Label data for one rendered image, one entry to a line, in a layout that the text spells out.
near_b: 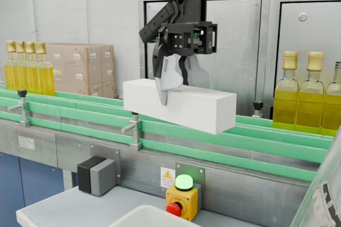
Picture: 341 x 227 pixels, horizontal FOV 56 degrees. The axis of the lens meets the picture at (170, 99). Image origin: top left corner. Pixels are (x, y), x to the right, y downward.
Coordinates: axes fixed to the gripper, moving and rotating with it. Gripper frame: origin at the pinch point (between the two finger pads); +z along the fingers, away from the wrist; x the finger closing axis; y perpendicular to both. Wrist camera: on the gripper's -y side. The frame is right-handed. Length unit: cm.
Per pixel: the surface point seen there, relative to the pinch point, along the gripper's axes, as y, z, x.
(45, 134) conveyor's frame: -59, 22, 0
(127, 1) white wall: -334, -45, 263
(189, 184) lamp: -4.7, 24.9, 10.8
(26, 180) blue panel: -74, 44, -2
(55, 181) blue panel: -59, 41, 2
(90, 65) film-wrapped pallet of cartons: -331, 42, 194
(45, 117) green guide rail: -61, 17, 2
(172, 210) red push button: -4.9, 29.5, 5.0
